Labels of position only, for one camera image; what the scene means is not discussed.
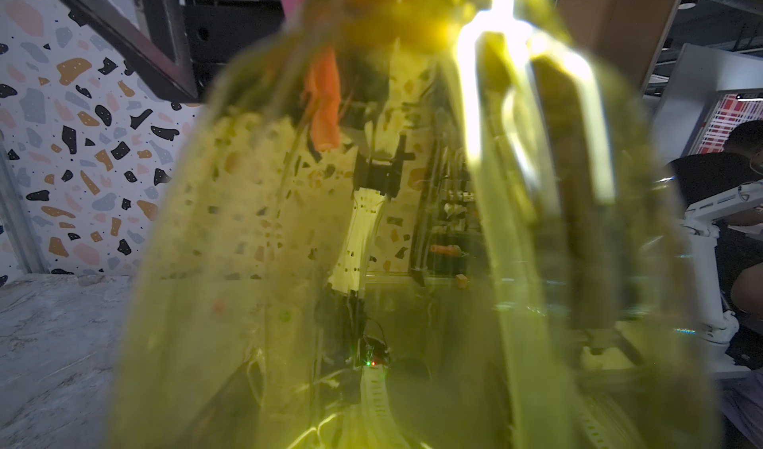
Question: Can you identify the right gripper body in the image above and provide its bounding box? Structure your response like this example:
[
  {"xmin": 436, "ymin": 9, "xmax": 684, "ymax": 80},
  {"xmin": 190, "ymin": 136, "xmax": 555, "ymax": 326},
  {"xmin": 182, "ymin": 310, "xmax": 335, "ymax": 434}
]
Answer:
[{"xmin": 132, "ymin": 0, "xmax": 284, "ymax": 83}]

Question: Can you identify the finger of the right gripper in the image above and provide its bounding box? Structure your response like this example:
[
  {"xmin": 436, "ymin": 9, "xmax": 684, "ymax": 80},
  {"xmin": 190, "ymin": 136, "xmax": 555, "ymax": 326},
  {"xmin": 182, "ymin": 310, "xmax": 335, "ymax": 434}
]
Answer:
[{"xmin": 61, "ymin": 0, "xmax": 200, "ymax": 103}]

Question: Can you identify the yellow spray bottle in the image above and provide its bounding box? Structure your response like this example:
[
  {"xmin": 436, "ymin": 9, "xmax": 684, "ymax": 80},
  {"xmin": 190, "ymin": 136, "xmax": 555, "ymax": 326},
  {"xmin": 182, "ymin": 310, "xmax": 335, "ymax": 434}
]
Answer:
[{"xmin": 105, "ymin": 0, "xmax": 719, "ymax": 448}]

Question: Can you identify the person in black shirt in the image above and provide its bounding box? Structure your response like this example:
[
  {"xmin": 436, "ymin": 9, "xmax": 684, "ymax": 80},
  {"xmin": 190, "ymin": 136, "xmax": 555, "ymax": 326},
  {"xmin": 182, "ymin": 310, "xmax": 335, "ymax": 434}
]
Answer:
[{"xmin": 667, "ymin": 120, "xmax": 762, "ymax": 379}]

